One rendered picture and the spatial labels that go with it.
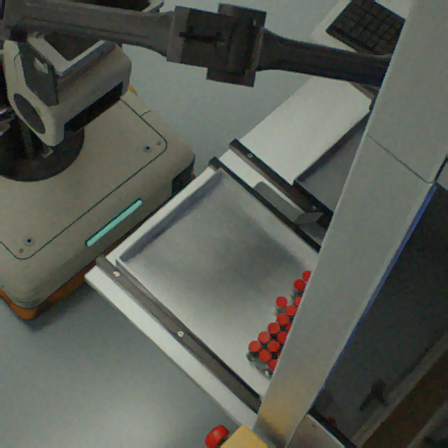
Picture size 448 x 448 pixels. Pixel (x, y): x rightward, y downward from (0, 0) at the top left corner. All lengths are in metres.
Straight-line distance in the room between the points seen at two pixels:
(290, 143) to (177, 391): 0.93
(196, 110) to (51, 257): 0.78
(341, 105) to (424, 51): 1.25
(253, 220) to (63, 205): 0.81
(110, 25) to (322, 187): 0.60
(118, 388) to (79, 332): 0.19
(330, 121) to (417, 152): 1.16
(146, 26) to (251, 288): 0.55
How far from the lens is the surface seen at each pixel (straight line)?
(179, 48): 1.23
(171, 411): 2.45
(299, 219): 1.67
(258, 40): 1.31
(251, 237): 1.66
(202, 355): 1.54
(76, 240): 2.33
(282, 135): 1.77
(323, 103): 1.83
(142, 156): 2.43
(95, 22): 1.32
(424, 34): 0.58
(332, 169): 1.75
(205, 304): 1.60
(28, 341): 2.53
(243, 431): 1.38
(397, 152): 0.67
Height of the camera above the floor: 2.36
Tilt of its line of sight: 63 degrees down
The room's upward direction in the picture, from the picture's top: 9 degrees clockwise
